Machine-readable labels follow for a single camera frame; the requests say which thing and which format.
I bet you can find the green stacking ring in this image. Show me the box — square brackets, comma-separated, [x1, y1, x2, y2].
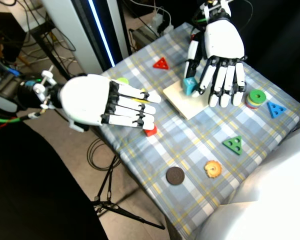
[248, 89, 267, 104]

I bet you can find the coiled black cable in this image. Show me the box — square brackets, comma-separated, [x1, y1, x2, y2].
[86, 137, 122, 172]

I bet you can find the white robot body shell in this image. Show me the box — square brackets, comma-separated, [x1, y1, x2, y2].
[197, 119, 300, 240]

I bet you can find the white column with blue light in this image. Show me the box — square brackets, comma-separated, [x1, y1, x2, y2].
[41, 0, 132, 76]

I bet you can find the red triangle block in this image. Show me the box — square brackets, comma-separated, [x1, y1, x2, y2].
[152, 57, 170, 71]

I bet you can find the red stacking ring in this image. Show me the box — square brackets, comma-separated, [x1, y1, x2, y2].
[245, 93, 263, 110]

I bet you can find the white power strip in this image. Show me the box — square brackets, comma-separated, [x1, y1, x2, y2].
[149, 12, 175, 35]

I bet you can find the dark grey box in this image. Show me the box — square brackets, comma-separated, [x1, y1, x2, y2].
[129, 26, 159, 52]

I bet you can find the green triangle block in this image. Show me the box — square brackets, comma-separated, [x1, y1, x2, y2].
[222, 135, 243, 156]

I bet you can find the black metal stand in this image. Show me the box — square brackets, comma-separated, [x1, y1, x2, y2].
[28, 21, 77, 82]

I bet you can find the yellow stacking ring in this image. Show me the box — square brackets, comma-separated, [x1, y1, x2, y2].
[244, 97, 265, 107]

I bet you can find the small white table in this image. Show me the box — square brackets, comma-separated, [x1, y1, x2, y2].
[162, 79, 211, 121]

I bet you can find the dark brown round cookie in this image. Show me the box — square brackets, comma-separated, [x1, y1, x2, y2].
[165, 166, 185, 186]

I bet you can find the yellow flower biscuit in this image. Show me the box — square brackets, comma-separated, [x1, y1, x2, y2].
[204, 160, 223, 179]

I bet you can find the blue triangle block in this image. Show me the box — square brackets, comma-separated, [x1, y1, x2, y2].
[266, 101, 288, 119]

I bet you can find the cyan letter cube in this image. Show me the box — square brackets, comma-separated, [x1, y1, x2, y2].
[182, 77, 200, 96]

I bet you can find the black tripod stand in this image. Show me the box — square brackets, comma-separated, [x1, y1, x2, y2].
[93, 154, 166, 230]

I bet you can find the blue plaid table cloth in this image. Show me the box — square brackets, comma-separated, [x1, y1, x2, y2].
[101, 21, 300, 240]

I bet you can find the red small block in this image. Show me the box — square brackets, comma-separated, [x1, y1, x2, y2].
[143, 124, 158, 138]

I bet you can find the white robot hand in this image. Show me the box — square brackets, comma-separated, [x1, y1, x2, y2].
[183, 18, 248, 108]
[59, 74, 162, 131]

